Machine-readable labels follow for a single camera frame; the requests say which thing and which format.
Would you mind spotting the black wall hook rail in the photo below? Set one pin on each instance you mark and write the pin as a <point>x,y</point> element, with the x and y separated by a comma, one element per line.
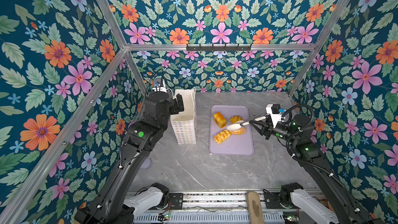
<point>218,47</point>

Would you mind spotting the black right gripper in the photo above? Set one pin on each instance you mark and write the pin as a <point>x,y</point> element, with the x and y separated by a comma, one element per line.
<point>266,127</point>

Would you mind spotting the braided golden bread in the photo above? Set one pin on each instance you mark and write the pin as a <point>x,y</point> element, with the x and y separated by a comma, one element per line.
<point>222,136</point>

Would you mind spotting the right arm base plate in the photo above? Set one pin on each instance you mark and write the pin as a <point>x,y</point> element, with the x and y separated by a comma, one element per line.
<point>272,200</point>

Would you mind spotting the lilac flat pad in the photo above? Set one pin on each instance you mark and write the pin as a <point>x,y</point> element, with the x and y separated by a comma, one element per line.
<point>146,164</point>

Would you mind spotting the lilac rectangular tray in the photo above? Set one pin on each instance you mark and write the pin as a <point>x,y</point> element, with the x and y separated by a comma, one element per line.
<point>236,145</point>

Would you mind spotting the round yellow ridged bun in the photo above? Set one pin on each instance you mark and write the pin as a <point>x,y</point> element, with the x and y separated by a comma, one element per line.
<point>235,119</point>

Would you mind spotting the rectangular loaf bread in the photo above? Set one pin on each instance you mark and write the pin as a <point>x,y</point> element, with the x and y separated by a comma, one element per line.
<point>220,120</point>

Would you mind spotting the white metal tongs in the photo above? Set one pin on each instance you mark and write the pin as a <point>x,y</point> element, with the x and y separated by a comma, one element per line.
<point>238,125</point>

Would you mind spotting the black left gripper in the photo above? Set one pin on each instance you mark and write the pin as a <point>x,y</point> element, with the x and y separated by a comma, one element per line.
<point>174,109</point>

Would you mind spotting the wooden handle brush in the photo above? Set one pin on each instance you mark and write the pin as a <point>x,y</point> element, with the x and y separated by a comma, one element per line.
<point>254,208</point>

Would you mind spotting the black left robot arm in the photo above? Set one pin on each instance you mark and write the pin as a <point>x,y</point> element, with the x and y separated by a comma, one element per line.
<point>111,205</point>

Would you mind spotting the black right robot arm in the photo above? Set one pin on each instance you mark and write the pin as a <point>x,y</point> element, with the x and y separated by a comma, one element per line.
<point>295,127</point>

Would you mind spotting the white paper gift bag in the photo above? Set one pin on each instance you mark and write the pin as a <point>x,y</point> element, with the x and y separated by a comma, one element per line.
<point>184,124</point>

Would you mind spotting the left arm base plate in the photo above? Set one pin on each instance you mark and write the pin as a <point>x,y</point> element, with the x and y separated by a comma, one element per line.
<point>171,201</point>

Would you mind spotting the oval sesame bread roll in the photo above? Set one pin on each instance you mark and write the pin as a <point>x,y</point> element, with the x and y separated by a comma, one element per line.
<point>239,131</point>

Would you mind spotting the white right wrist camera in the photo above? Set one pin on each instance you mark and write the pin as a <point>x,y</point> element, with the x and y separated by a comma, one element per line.
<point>274,111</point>

